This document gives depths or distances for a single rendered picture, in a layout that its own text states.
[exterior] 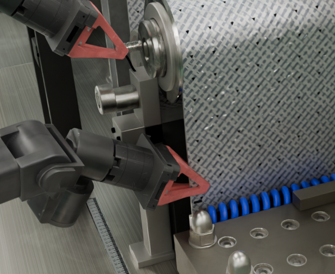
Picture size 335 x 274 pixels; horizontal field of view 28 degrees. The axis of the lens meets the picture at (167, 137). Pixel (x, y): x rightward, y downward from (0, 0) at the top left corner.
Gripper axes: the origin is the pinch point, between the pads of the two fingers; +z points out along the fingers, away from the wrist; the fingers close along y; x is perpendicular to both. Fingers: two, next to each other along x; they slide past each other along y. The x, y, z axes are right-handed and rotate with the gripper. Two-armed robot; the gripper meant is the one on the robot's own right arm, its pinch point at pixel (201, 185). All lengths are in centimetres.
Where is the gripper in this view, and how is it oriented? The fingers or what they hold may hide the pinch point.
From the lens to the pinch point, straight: 92.7
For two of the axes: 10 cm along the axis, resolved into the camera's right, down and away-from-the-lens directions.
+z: 8.6, 2.5, 4.4
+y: 3.1, 4.2, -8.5
